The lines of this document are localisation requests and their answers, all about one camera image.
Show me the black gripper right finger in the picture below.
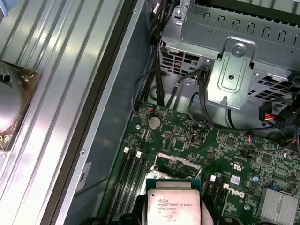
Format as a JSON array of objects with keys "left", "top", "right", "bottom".
[{"left": 200, "top": 199, "right": 239, "bottom": 225}]

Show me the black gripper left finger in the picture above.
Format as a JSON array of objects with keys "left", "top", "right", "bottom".
[{"left": 81, "top": 194, "right": 149, "bottom": 225}]

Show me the silver square CPU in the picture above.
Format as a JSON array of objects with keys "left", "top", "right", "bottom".
[{"left": 145, "top": 178, "right": 203, "bottom": 225}]

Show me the metal socket cover frame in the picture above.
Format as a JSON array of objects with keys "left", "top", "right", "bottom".
[{"left": 150, "top": 151, "right": 203, "bottom": 180}]

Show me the RAM slot with black clips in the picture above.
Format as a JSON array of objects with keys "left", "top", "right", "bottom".
[
  {"left": 202, "top": 174, "right": 213, "bottom": 204},
  {"left": 126, "top": 157, "right": 148, "bottom": 225},
  {"left": 110, "top": 151, "right": 136, "bottom": 225}
]

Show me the silver finned heat sink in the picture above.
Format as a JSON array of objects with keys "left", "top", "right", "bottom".
[{"left": 255, "top": 187, "right": 300, "bottom": 225}]

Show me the round coin battery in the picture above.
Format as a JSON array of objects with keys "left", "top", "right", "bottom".
[{"left": 147, "top": 116, "right": 161, "bottom": 130}]

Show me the green motherboard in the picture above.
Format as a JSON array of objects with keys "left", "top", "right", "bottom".
[{"left": 99, "top": 100, "right": 300, "bottom": 225}]

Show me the black power connector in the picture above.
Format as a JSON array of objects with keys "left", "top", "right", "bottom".
[{"left": 259, "top": 103, "right": 282, "bottom": 127}]

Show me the black and grey PC case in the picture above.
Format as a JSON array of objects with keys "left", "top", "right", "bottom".
[{"left": 48, "top": 0, "right": 300, "bottom": 225}]

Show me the metal disk bay cage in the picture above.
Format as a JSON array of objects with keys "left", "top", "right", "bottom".
[{"left": 158, "top": 0, "right": 300, "bottom": 106}]

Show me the silver metal bracket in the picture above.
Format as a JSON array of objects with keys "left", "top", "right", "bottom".
[{"left": 206, "top": 37, "right": 256, "bottom": 111}]

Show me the thick black cable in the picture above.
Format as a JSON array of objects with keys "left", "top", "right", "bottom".
[{"left": 147, "top": 0, "right": 170, "bottom": 46}]

